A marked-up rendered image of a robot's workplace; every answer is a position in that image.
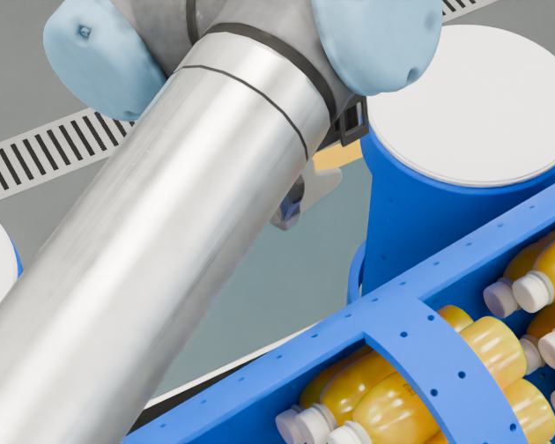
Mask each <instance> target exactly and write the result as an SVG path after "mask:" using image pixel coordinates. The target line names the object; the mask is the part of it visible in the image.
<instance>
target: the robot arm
mask: <svg viewBox="0 0 555 444"><path fill-rule="evenodd" d="M441 27H442V1H441V0H65V1H64V2H63V3H62V4H61V5H60V7H59V8H58V9H57V10H56V11H55V12H54V14H53V15H52V16H51V17H50V18H49V19H48V22H47V24H46V25H45V28H44V32H43V45H44V49H45V52H46V56H47V58H48V61H49V63H50V65H51V67H52V68H53V70H54V71H55V73H56V74H57V75H58V77H59V78H60V79H61V80H62V82H63V83H64V85H65V86H66V87H67V88H68V89H69V90H70V91H71V92H72V93H73V94H74V95H75V96H76V97H77V98H79V99H80V100H81V101H82V102H84V103H85V104H86V105H87V106H88V107H90V108H92V109H93V110H95V111H97V112H98V113H100V114H102V115H104V116H107V117H109V118H112V119H115V120H118V121H124V122H133V121H136V123H135V124H134V125H133V127H132V128H131V129H130V131H129V132H128V134H127V135H126V136H125V138H124V139H123V140H122V141H121V142H120V144H119V145H118V146H117V148H116V149H115V151H114V152H113V153H112V155H111V156H110V157H109V158H108V160H107V161H106V163H105V164H104V165H103V167H102V168H101V169H100V171H99V172H98V173H97V174H96V175H95V177H94V178H93V179H92V181H91V182H90V184H89V185H88V186H87V188H86V189H85V191H84V192H83V193H82V195H81V196H80V197H79V199H78V200H77V201H76V202H75V203H74V204H73V206H72V207H71V208H70V210H69V211H68V213H67V214H66V215H65V217H64V218H63V220H62V221H61V222H60V224H59V225H58V226H57V228H56V229H55V231H54V232H52V234H51V235H50V236H49V238H48V239H47V241H46V242H45V243H44V244H43V246H42V247H41V249H40V250H39V251H38V253H37V254H36V255H35V257H34V258H33V260H32V261H31V262H30V263H29V264H28V265H27V267H26V268H25V270H24V271H23V272H22V274H21V275H20V276H19V278H18V279H17V281H16V282H15V283H14V285H13V286H12V287H11V289H10V290H9V291H8V292H7V293H6V294H5V296H4V297H3V299H2V300H1V301H0V444H121V443H122V441H123V439H124V438H125V436H126V435H127V433H128V432H129V430H130V428H131V427H132V426H133V425H134V423H135V422H136V420H137V418H138V417H139V415H140V414H141V412H142V411H143V409H144V407H145V406H146V405H147V404H148V402H149V401H150V399H151V398H152V396H153V394H154V393H155V391H156V390H157V388H158V387H159V385H160V383H161V382H162V381H163V380H164V378H165V377H166V375H167V373H168V372H169V370H170V369H171V367H172V366H173V364H174V362H175V361H176V360H177V359H178V357H179V356H180V354H181V352H182V351H183V349H184V348H185V346H186V345H187V343H188V342H189V340H190V338H192V336H193V335H194V333H195V332H196V330H197V328H198V327H199V325H200V324H201V322H202V321H203V319H204V317H205V316H206V315H207V314H208V312H209V311H210V309H211V307H212V306H213V304H214V303H215V301H216V300H217V298H218V296H219V295H220V294H221V293H222V291H223V290H224V288H225V287H226V285H227V283H228V282H229V280H230V279H231V277H232V276H233V274H234V272H235V271H236V270H237V269H238V267H239V266H240V264H241V262H242V261H243V259H244V258H245V256H246V255H247V253H248V251H249V250H250V249H251V248H252V246H253V245H254V243H255V241H256V240H257V238H258V237H259V235H260V234H261V232H262V231H263V229H264V227H266V225H267V224H268V222H269V221H270V223H271V224H272V225H274V226H276V227H277V228H279V229H281V230H283V231H286V230H288V229H290V228H292V227H294V226H296V225H297V223H298V221H299V220H300V215H301V213H302V212H303V211H305V210H306V209H308V208H309V207H310V206H312V205H313V204H315V203H316V202H318V201H319V200H320V199H322V198H323V197H324V196H326V195H327V194H328V193H329V192H330V191H332V190H333V189H335V188H336V187H337V186H338V184H339V183H340V181H341V180H342V176H343V175H342V171H341V169H340V168H337V167H335V168H329V169H323V170H316V169H315V162H314V160H313V159H312V158H313V157H314V155H315V153H316V152H318V151H320V150H322V149H324V148H325V147H327V146H329V145H331V144H334V143H335V142H336V141H338V140H341V145H342V146H343V148H344V147H345V146H347V145H349V144H352V143H353V142H355V141H357V140H359V139H361V138H362V137H364V136H366V135H368V134H370V130H369V120H368V109H367V98H366V96H375V95H378V94H380V93H393V92H398V91H399V90H402V89H404V88H405V87H406V86H408V85H411V84H413V83H415V82H416V81H418V80H419V79H420V78H421V77H422V75H423V74H424V73H425V71H426V70H427V68H428V67H429V65H430V63H431V61H432V60H433V57H434V55H435V53H436V50H437V47H438V45H439V41H440V33H441ZM358 103H361V113H362V122H363V123H361V124H360V125H359V118H358V109H357V104H358Z"/></svg>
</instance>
